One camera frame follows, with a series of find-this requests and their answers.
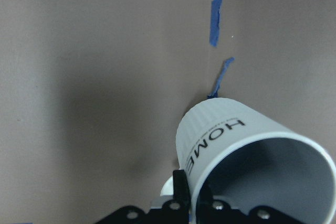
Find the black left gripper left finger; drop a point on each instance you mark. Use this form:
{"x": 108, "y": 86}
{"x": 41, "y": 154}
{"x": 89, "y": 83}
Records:
{"x": 181, "y": 191}

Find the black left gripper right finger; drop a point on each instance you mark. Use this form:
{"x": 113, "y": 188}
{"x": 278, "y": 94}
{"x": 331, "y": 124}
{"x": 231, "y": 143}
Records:
{"x": 205, "y": 196}

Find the white ribbed HOME mug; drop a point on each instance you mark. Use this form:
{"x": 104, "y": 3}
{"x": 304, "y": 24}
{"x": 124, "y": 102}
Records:
{"x": 252, "y": 160}

